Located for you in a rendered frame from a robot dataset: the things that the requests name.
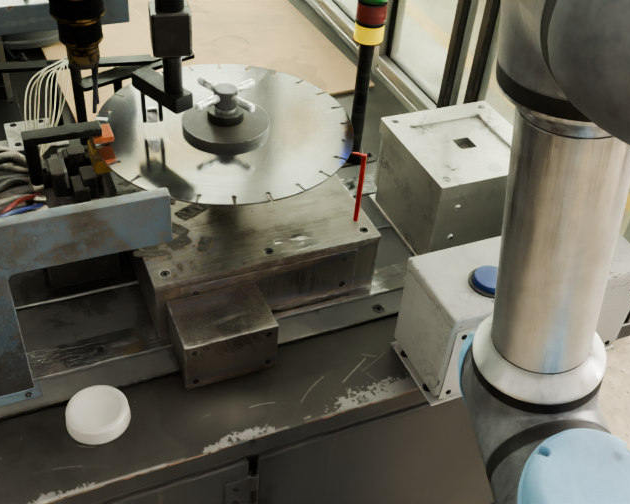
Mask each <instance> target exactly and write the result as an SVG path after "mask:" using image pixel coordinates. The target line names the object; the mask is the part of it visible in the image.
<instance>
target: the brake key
mask: <svg viewBox="0 0 630 504"><path fill-rule="evenodd" d="M497 272H498V267H496V266H492V265H484V266H481V267H479V268H477V269H476V271H475V273H474V276H473V282H474V284H475V285H476V286H477V287H478V288H479V289H481V290H483V291H485V292H488V293H494V294H495V291H496V282H497Z"/></svg>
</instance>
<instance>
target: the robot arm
mask: <svg viewBox="0 0 630 504"><path fill-rule="evenodd" d="M496 83H497V86H498V88H499V90H500V91H501V93H502V94H503V95H504V96H505V97H506V98H507V100H509V101H510V102H511V103H512V104H513V105H515V113H514V122H513V132H512V141H511V150H510V160H509V169H508V179H507V188H506V197H505V207H504V216H503V225H502V235H501V244H500V253H499V263H498V272H497V282H496V291H495V300H494V310H493V313H492V314H491V315H490V316H488V317H487V318H486V319H485V320H484V321H483V322H481V323H480V324H479V325H478V329H477V331H476V332H470V334H469V335H468V336H467V338H466V339H465V341H464V343H463V345H462V347H461V349H460V353H459V357H458V373H459V375H458V378H459V386H460V391H461V394H462V397H463V400H464V402H465V404H466V406H467V408H468V411H469V415H470V418H471V421H472V425H473V428H474V432H475V435H476V439H477V442H478V446H479V449H480V453H481V456H482V460H483V463H484V467H485V470H486V473H487V477H488V481H489V484H490V488H491V491H492V495H493V498H494V502H495V504H630V450H628V449H627V448H626V446H627V443H626V442H625V441H623V440H621V439H620V438H618V437H616V436H613V435H612V433H611V431H610V429H609V426H608V424H607V422H606V420H605V417H604V415H603V413H602V411H601V408H600V404H599V393H600V389H601V385H602V382H603V377H604V374H605V370H606V362H607V357H606V351H605V347H604V344H603V343H602V341H601V339H600V337H599V336H598V334H597V333H596V332H595V330H596V326H597V322H598V318H599V314H600V309H601V305H602V301H603V297H604V293H605V288H606V284H607V280H608V276H609V272H610V267H611V263H612V259H613V255H614V251H615V246H616V242H617V238H618V234H619V230H620V226H621V221H622V217H623V213H624V209H625V205H626V200H627V196H628V192H629V188H630V0H501V15H500V27H499V39H498V50H497V62H496Z"/></svg>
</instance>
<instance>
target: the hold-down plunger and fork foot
mask: <svg viewBox="0 0 630 504"><path fill-rule="evenodd" d="M162 64H163V75H162V74H160V73H159V72H157V71H155V70H154V69H152V68H150V67H149V66H146V67H144V68H141V69H138V70H136V71H133V72H131V80H132V87H134V88H135V89H137V90H138V91H140V99H141V112H142V119H143V123H147V115H146V102H145V95H146V96H148V97H149V98H151V99H153V100H154V101H156V102H157V106H158V116H159V121H160V122H163V121H164V120H163V106H164V107H165V108H167V109H168V110H170V111H172V112H173V113H175V114H179V113H182V112H184V111H186V110H189V109H191V108H193V93H192V92H190V91H189V90H187V89H185V88H184V87H183V73H182V58H180V59H175V60H169V59H164V58H162Z"/></svg>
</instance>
